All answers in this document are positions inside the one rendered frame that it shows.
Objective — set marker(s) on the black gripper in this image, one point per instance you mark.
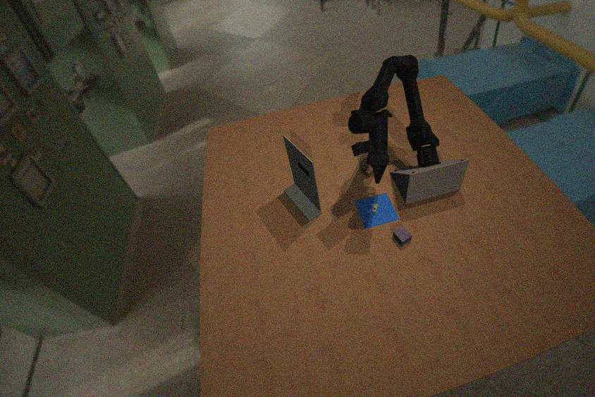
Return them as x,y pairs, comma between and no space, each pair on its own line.
378,159

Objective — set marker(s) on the dark grey panel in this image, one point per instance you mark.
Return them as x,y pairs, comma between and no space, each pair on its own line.
304,193

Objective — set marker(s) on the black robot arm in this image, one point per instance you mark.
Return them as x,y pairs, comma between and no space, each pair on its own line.
364,120

